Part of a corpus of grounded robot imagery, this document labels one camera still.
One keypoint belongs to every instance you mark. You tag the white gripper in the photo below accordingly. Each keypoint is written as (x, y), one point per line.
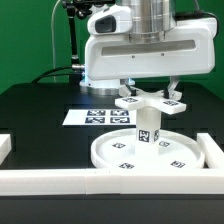
(140, 40)

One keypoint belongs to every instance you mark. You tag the white cross-shaped table base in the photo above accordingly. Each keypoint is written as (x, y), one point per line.
(155, 100)

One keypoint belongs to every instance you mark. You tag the white round table top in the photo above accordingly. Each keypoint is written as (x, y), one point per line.
(120, 150)

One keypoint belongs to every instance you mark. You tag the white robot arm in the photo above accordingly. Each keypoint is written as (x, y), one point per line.
(141, 39)

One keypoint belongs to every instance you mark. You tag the white marker sheet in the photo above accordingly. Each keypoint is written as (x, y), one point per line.
(83, 117)

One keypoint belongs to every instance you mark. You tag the white obstacle fence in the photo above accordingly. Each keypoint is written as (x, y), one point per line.
(209, 180)

